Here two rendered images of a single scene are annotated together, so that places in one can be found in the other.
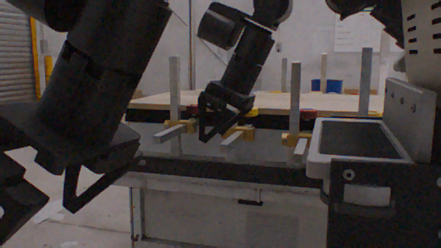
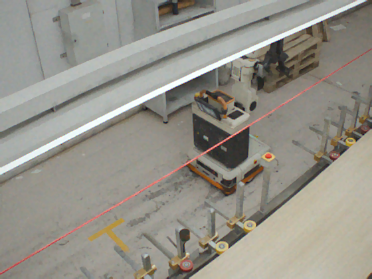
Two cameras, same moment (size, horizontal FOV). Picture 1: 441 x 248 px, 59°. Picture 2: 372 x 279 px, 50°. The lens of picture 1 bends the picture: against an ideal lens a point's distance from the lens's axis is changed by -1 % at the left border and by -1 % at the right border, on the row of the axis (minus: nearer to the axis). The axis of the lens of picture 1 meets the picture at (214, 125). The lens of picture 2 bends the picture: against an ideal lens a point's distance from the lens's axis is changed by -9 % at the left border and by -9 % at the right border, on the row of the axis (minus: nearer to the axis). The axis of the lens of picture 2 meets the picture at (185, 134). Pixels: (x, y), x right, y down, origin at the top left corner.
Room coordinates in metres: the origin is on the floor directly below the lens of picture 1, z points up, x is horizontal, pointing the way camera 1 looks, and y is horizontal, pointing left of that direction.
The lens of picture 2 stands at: (1.92, -3.55, 2.99)
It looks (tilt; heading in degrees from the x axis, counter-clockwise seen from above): 36 degrees down; 124
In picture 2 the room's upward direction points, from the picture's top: 4 degrees counter-clockwise
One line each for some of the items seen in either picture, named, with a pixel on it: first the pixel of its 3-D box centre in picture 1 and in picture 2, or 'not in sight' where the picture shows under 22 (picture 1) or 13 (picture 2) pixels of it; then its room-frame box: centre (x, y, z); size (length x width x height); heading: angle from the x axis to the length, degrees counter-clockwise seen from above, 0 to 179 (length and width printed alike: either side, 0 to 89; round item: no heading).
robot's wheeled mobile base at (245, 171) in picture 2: not in sight; (229, 157); (0.34, -0.47, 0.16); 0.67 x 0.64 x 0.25; 74
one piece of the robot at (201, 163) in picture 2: not in sight; (207, 167); (0.27, -0.79, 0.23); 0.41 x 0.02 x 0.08; 164
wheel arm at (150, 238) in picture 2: not in sight; (166, 252); (0.83, -2.24, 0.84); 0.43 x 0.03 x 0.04; 163
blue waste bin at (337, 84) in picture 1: (326, 99); not in sight; (6.88, -1.98, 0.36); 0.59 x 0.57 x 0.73; 163
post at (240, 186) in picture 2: not in sight; (239, 209); (1.08, -1.75, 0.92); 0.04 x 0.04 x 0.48; 73
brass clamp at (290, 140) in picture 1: (299, 139); (351, 130); (1.51, -0.34, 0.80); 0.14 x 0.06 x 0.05; 73
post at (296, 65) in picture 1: (294, 121); (353, 123); (1.51, -0.31, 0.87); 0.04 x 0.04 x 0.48; 73
